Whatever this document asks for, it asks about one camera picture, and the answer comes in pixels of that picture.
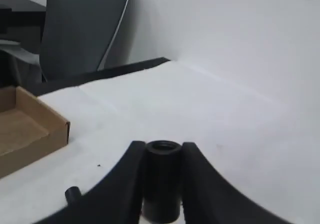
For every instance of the grey office chair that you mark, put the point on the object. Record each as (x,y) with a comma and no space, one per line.
(85,29)

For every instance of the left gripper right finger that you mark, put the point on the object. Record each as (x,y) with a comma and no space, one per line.
(215,199)

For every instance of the open cardboard box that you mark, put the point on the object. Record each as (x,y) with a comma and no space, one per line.
(27,131)

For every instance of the black threaded sleeve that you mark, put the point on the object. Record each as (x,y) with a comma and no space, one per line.
(72,193)
(161,181)

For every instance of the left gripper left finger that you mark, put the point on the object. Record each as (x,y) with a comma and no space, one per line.
(112,199)

